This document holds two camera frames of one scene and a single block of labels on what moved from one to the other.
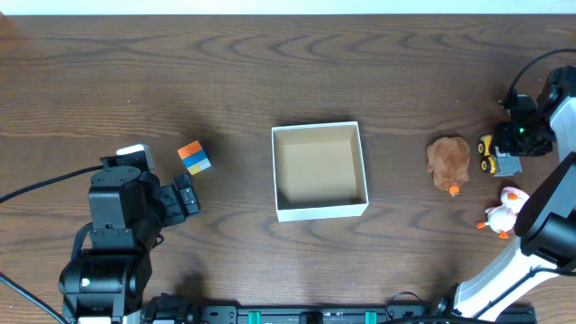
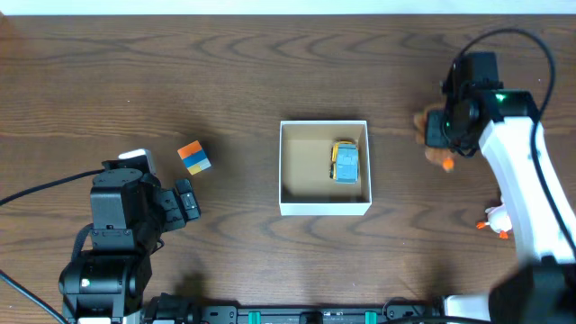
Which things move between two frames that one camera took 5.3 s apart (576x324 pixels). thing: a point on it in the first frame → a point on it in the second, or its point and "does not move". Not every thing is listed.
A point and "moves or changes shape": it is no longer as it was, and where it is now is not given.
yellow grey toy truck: (499, 164) moves or changes shape
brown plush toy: (448, 162) → (444, 157)
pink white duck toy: (501, 218) does not move
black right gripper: (502, 139) → (434, 134)
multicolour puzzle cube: (194, 157) does not move
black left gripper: (178, 202) does not move
